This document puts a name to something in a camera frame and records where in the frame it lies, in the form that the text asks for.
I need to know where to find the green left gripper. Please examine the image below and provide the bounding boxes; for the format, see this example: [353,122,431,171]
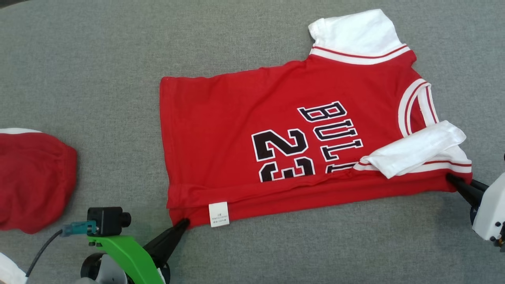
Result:
[87,218,191,284]

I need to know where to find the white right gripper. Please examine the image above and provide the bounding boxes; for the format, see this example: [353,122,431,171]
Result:
[447,170,505,253]

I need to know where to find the red basketball jersey white sleeves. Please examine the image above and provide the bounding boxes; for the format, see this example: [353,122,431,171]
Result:
[159,9,473,230]

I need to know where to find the red shorts white trim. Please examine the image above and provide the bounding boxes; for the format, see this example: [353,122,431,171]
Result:
[0,128,78,235]

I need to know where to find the grey fabric sofa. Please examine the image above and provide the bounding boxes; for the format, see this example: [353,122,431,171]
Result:
[0,0,505,284]

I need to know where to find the left camera cable teal plug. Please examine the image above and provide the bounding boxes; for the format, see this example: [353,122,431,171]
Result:
[25,221,97,277]

